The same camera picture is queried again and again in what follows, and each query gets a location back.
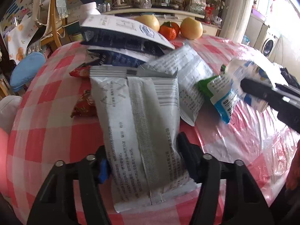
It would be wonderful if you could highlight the orange print white cloth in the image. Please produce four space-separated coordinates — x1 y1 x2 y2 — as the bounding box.
7 18 38 64

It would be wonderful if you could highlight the yellow pear right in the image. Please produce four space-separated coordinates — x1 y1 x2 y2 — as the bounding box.
180 17 203 40

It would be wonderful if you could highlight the orange persimmon back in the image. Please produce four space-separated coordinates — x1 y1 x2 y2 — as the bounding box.
164 21 180 36

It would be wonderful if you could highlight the wooden chair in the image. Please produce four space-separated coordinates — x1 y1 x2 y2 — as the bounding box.
36 0 69 51

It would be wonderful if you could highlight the cream tv cabinet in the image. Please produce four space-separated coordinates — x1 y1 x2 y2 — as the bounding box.
102 8 221 36

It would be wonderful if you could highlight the grey foil snack wrapper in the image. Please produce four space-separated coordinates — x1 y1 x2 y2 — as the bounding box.
89 65 197 212

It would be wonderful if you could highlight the red white checkered tablecloth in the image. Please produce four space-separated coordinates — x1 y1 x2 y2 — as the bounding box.
7 42 299 223

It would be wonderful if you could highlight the yellow pear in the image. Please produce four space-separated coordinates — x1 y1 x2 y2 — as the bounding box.
134 15 160 32
180 17 203 40

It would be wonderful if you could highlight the red snack packet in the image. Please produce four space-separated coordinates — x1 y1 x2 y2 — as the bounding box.
69 63 97 118

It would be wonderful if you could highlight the clear plastic bag right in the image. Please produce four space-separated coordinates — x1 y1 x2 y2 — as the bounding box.
185 0 206 15

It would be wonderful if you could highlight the green blue white wrapper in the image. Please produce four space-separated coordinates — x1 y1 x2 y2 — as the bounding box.
196 74 239 124

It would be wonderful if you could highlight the blue cushioned stool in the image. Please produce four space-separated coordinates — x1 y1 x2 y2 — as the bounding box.
10 52 46 92

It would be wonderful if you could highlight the white washing machine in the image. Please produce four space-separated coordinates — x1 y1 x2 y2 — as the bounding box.
259 31 281 62

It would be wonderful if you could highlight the white blue plastic wrapper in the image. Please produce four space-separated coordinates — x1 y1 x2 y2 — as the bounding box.
225 57 287 112

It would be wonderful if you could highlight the yellow pear left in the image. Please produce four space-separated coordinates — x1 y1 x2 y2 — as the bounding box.
134 15 160 32

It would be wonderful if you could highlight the white round stool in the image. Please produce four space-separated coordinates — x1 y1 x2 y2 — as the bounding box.
0 95 22 134

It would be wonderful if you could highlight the white printed foil wrapper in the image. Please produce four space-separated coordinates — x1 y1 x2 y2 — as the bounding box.
139 41 214 127

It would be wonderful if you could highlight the orange persimmon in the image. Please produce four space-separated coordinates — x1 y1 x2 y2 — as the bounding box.
159 25 177 41
164 21 180 36

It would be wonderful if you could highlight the white electric kettle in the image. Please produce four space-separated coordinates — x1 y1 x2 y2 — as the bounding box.
114 0 132 9

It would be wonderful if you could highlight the orange persimmon front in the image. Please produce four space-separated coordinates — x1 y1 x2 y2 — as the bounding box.
159 25 177 41

